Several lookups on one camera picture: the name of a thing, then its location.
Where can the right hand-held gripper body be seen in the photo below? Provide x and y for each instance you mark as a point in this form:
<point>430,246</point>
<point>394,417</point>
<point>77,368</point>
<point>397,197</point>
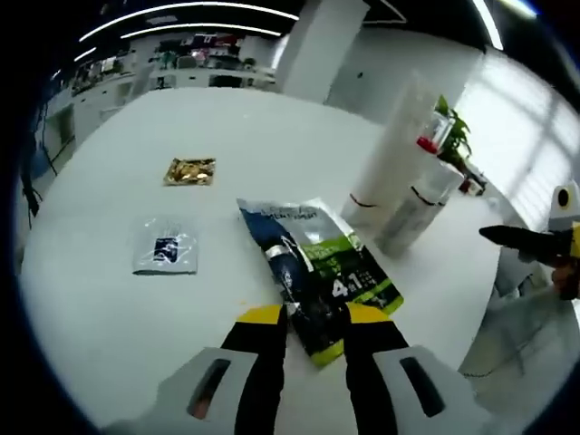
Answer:
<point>572,213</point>

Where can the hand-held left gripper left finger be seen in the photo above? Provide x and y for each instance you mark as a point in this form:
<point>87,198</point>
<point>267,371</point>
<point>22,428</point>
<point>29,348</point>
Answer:
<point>226,389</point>

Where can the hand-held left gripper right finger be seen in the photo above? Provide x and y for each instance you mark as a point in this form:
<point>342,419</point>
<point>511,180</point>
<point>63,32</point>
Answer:
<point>399,389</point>

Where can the small white bottle clear cap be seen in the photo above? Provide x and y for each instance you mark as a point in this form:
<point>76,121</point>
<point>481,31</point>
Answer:
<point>403,226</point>

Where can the tall white pump bottle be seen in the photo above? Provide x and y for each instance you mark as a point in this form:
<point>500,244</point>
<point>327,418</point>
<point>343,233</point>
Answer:
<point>428,145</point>

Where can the green black skincare pouch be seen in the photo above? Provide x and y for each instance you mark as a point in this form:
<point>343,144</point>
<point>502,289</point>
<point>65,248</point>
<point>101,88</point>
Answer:
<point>317,272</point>

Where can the cream skincare tube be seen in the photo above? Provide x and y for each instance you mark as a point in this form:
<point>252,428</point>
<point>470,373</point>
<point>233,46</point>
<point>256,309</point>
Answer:
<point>392,149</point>

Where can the gold skincare sachet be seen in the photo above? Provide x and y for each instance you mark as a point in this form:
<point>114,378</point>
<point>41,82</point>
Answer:
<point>190,171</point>

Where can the dark red bundle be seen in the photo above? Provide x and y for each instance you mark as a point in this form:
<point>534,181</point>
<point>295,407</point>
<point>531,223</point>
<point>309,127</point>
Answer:
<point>471,183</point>

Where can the large window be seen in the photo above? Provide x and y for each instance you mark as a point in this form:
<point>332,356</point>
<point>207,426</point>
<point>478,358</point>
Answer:
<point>521,136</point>

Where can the potted green plant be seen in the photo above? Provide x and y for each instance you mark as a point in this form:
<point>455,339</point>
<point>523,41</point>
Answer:
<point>455,131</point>

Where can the black tripod stand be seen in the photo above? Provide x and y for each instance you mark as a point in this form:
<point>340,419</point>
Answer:
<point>31,199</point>

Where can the row of white office desks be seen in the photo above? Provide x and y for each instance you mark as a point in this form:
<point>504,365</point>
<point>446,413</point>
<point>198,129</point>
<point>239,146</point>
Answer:
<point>181,77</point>

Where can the short ceiling light strip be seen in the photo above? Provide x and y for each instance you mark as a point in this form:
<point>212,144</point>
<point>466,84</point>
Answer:
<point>86,54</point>
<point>56,74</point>

